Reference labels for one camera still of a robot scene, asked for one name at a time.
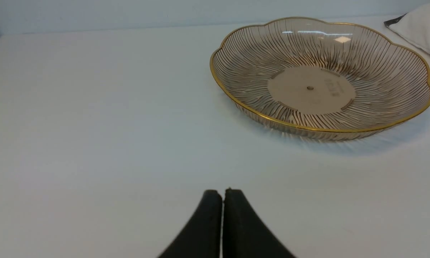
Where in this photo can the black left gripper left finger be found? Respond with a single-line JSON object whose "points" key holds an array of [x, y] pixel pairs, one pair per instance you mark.
{"points": [[201, 235]]}

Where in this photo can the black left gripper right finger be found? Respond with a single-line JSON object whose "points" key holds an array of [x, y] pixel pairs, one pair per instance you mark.
{"points": [[244, 234]]}

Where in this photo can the white cloth bag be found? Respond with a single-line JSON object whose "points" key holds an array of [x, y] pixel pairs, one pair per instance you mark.
{"points": [[414, 27]]}

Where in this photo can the gold-rimmed clear ribbed plate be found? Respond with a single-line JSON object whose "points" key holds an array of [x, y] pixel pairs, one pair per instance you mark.
{"points": [[321, 80]]}

